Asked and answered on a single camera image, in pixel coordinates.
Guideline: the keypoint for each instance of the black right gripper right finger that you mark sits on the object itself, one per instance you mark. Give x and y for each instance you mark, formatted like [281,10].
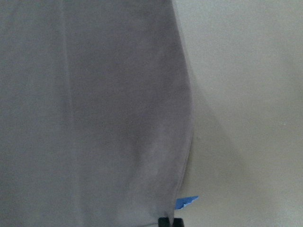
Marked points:
[178,222]

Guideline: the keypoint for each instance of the brown t-shirt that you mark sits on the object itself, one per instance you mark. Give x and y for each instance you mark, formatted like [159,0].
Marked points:
[95,113]

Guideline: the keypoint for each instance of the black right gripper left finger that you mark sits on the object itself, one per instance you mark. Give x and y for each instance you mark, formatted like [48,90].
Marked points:
[164,222]

